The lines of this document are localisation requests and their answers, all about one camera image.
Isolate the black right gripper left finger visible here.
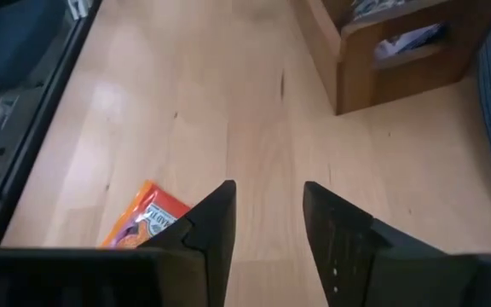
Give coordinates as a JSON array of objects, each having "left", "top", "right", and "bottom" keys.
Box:
[{"left": 0, "top": 179, "right": 238, "bottom": 307}]

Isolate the wooden three-compartment tray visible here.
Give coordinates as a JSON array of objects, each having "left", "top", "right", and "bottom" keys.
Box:
[{"left": 290, "top": 0, "right": 491, "bottom": 116}]

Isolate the silver metal bracket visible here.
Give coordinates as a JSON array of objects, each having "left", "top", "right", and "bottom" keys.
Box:
[{"left": 66, "top": 0, "right": 95, "bottom": 21}]

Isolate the orange tea packet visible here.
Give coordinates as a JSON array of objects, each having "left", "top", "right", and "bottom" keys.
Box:
[{"left": 99, "top": 179, "right": 192, "bottom": 250}]

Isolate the dark blue tea packet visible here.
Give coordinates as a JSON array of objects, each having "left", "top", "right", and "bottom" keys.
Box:
[{"left": 349, "top": 0, "right": 448, "bottom": 61}]

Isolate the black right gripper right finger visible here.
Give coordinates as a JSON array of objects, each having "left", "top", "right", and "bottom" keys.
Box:
[{"left": 303, "top": 181, "right": 491, "bottom": 307}]

